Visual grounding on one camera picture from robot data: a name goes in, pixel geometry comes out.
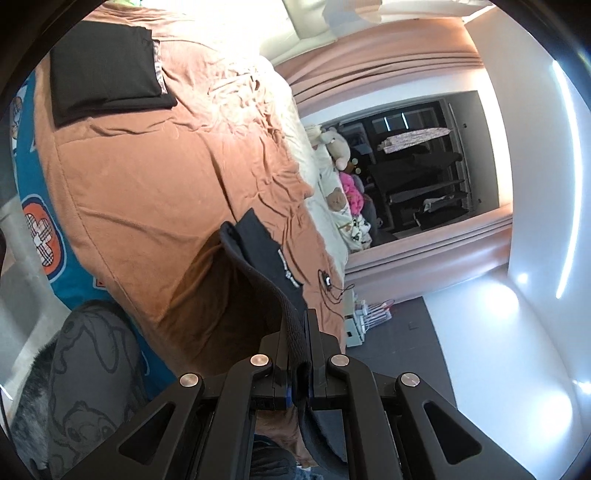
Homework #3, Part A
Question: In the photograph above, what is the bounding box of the bear print pillow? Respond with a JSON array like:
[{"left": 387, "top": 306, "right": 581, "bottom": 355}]
[{"left": 316, "top": 171, "right": 354, "bottom": 227}]

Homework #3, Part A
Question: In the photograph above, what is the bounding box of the black folded cloth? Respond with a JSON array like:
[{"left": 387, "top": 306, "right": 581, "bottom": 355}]
[{"left": 48, "top": 25, "right": 178, "bottom": 126}]

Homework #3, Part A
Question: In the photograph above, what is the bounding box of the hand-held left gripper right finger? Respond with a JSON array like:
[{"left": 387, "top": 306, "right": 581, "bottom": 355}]
[{"left": 305, "top": 308, "right": 536, "bottom": 480}]

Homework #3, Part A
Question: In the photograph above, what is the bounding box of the ceiling light strip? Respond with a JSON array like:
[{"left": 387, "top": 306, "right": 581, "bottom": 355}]
[{"left": 551, "top": 60, "right": 583, "bottom": 301}]

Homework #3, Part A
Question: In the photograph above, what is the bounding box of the pink fluffy plush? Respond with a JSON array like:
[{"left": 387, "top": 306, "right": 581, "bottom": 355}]
[{"left": 339, "top": 171, "right": 368, "bottom": 217}]

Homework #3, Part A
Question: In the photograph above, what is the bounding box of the striped gift bag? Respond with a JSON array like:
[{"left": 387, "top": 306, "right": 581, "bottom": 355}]
[{"left": 362, "top": 299, "right": 395, "bottom": 330}]

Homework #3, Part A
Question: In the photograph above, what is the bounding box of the pink curtain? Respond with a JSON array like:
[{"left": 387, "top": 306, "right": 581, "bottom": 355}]
[
  {"left": 274, "top": 11, "right": 490, "bottom": 107},
  {"left": 344, "top": 217, "right": 513, "bottom": 315}
]

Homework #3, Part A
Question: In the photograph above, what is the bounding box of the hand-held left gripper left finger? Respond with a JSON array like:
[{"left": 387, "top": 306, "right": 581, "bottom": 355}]
[{"left": 60, "top": 332, "right": 293, "bottom": 480}]

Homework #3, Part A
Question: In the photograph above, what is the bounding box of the black bear print t-shirt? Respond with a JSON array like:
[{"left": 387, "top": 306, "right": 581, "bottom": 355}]
[{"left": 219, "top": 208, "right": 352, "bottom": 467}]

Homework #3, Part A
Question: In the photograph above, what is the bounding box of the thin black device cable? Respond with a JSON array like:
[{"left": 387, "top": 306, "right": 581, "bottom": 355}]
[{"left": 316, "top": 270, "right": 356, "bottom": 308}]

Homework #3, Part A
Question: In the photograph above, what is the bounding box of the black and white plush toy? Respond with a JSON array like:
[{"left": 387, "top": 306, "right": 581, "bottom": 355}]
[{"left": 339, "top": 217, "right": 372, "bottom": 252}]

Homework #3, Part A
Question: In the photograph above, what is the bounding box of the dark hanging garment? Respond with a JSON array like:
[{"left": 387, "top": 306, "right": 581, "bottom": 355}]
[{"left": 388, "top": 180, "right": 467, "bottom": 206}]

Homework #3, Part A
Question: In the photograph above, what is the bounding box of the white nightstand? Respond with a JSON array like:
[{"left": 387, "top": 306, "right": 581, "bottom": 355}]
[{"left": 342, "top": 302, "right": 370, "bottom": 349}]

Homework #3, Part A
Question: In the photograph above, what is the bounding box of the teal printed bed sheet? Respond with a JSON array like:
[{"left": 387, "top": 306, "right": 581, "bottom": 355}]
[{"left": 7, "top": 74, "right": 153, "bottom": 402}]

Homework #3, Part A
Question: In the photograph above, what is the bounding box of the beige plush toy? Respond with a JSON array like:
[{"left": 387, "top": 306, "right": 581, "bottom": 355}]
[{"left": 307, "top": 124, "right": 354, "bottom": 171}]

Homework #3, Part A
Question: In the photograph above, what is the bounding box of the grey cartoon print pillow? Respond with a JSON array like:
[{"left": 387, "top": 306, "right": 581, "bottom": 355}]
[{"left": 46, "top": 300, "right": 153, "bottom": 480}]

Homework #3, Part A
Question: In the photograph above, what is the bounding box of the grey fluffy rug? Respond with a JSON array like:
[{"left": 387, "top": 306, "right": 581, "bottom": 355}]
[{"left": 7, "top": 342, "right": 63, "bottom": 462}]

